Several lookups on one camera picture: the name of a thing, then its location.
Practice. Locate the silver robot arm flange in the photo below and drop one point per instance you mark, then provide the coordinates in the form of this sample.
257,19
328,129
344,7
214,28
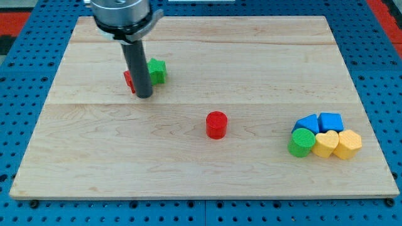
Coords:
125,21

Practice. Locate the green star block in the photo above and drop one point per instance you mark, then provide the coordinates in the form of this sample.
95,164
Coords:
157,71

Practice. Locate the red star block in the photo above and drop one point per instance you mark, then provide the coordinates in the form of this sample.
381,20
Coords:
129,81

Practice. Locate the red cylinder block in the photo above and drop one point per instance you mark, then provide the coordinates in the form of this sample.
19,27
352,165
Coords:
216,124

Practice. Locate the wooden board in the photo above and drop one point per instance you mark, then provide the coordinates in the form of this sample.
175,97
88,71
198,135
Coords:
95,140

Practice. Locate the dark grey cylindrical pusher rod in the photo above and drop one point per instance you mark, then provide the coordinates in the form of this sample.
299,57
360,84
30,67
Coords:
137,66

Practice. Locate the green cylinder block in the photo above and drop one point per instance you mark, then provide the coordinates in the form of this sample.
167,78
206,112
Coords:
301,142

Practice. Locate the blue triangle block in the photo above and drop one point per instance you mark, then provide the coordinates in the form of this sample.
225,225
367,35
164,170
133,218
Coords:
309,122

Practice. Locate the blue cube block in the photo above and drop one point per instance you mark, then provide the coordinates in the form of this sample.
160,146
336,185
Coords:
330,121

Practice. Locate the yellow heart block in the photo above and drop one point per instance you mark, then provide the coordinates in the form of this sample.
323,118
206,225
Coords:
325,143

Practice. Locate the yellow hexagon block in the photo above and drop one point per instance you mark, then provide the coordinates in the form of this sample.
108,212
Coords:
349,144

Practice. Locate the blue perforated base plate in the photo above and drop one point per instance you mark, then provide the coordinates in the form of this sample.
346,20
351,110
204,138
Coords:
34,36

